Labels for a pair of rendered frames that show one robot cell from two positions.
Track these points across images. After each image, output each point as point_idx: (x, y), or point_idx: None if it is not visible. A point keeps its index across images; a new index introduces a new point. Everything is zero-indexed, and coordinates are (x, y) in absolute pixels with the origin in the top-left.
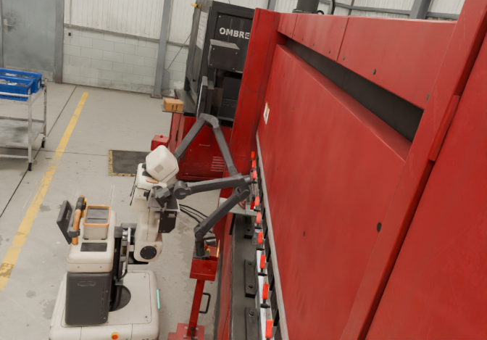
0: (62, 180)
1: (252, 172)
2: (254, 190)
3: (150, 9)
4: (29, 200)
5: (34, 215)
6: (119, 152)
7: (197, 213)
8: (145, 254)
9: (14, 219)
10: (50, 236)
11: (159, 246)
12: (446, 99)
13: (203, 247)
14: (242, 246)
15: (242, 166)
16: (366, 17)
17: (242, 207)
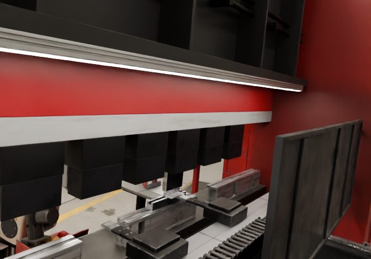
0: (128, 194)
1: (248, 170)
2: (218, 183)
3: None
4: (86, 201)
5: (76, 212)
6: (200, 183)
7: None
8: (5, 228)
9: (59, 211)
10: (67, 230)
11: (19, 220)
12: None
13: (32, 223)
14: (94, 241)
15: (243, 165)
16: None
17: (142, 184)
